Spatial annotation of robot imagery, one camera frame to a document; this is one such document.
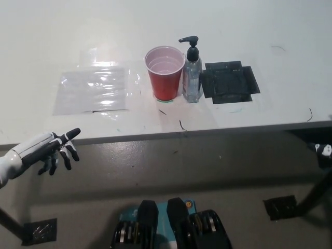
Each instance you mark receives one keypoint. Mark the grey laminated sheet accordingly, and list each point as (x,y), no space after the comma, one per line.
(89,90)

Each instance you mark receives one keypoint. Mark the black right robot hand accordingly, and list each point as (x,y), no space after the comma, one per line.
(323,150)

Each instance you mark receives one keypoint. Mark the black floor tape patch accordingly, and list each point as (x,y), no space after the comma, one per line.
(41,231)
(281,207)

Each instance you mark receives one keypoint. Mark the red plastic cup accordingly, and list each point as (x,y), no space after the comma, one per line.
(164,75)

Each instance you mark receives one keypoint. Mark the black table leg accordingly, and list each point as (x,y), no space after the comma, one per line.
(11,223)
(315,192)

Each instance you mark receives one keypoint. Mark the black tape patch on table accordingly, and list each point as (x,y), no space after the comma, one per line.
(228,81)

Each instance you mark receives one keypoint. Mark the clear soap bottle black pump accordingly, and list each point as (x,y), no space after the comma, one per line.
(192,74)

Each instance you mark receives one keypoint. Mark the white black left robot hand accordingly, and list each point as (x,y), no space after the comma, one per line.
(33,150)

